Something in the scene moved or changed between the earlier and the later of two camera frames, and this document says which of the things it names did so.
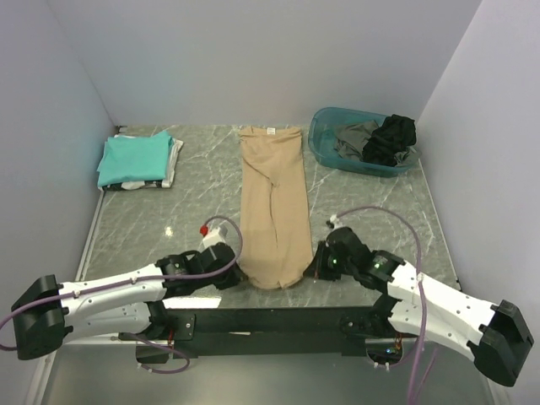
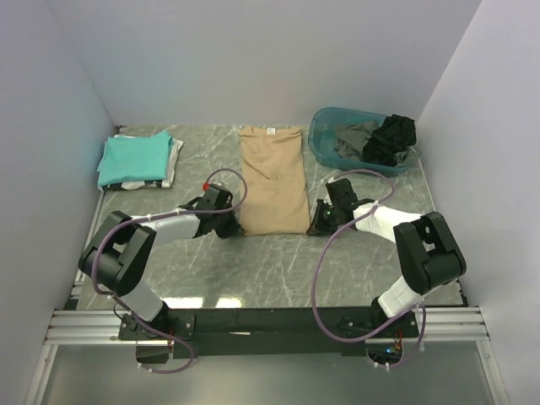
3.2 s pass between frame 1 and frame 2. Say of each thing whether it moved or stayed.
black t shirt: stayed
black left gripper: moved
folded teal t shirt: stayed
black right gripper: moved
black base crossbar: stayed
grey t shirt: stayed
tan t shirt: moved
